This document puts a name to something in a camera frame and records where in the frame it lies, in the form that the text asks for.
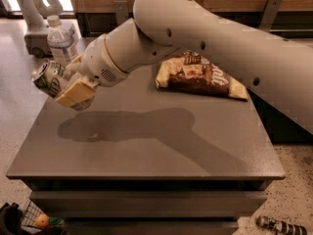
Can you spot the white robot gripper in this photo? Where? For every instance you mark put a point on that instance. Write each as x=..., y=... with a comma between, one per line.
x=96, y=64

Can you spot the silver green 7up can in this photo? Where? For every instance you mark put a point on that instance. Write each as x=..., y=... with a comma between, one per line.
x=52, y=78

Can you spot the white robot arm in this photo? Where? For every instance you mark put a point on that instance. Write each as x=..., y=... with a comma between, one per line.
x=278, y=70

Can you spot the clear plastic water bottle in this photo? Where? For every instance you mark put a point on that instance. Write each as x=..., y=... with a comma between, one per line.
x=60, y=41

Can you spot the distant white robot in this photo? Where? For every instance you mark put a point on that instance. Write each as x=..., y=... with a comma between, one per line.
x=35, y=13

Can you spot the grey drawer cabinet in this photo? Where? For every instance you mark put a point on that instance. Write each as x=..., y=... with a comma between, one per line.
x=141, y=161

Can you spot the brown sea salt chip bag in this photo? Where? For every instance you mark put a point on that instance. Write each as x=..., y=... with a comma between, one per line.
x=191, y=72

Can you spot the orange fruit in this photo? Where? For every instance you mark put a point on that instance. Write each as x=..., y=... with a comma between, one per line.
x=42, y=221

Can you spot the black white striped object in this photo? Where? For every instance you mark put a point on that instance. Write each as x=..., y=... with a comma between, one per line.
x=280, y=226

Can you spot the left metal bracket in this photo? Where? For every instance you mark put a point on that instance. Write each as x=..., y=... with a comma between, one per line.
x=121, y=11

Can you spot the metal bracket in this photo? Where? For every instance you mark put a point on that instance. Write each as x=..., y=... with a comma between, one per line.
x=269, y=14
x=121, y=11

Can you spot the black wire basket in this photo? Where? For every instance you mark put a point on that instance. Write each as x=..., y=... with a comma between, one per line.
x=29, y=213

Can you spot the right metal bracket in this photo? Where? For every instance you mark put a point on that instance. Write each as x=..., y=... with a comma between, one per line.
x=269, y=14

